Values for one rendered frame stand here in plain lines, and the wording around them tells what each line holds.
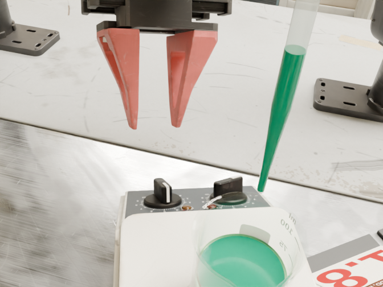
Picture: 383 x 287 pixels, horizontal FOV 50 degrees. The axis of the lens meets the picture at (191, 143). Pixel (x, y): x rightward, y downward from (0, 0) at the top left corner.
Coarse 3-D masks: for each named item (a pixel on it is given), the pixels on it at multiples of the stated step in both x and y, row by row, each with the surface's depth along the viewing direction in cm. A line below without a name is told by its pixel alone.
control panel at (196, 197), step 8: (128, 192) 37; (136, 192) 37; (144, 192) 37; (152, 192) 37; (176, 192) 37; (184, 192) 37; (192, 192) 37; (200, 192) 37; (208, 192) 37; (128, 200) 35; (136, 200) 35; (184, 200) 35; (192, 200) 35; (200, 200) 35; (208, 200) 35; (128, 208) 33; (136, 208) 33; (144, 208) 33; (152, 208) 33; (168, 208) 33; (176, 208) 33; (192, 208) 33; (200, 208) 33
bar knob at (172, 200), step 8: (160, 184) 34; (168, 184) 33; (160, 192) 33; (168, 192) 33; (144, 200) 34; (152, 200) 34; (160, 200) 34; (168, 200) 33; (176, 200) 34; (160, 208) 33
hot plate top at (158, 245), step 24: (144, 216) 28; (168, 216) 28; (192, 216) 28; (120, 240) 27; (144, 240) 27; (168, 240) 27; (120, 264) 25; (144, 264) 25; (168, 264) 26; (192, 264) 26
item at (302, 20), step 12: (300, 0) 12; (312, 0) 12; (300, 12) 12; (312, 12) 12; (300, 24) 12; (312, 24) 12; (288, 36) 13; (300, 36) 12; (288, 48) 13; (300, 48) 13
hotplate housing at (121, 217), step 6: (126, 192) 37; (120, 198) 37; (126, 198) 36; (120, 204) 36; (126, 204) 34; (120, 210) 34; (120, 216) 33; (120, 222) 32; (114, 258) 28; (114, 264) 28; (114, 270) 28; (114, 276) 27; (114, 282) 27
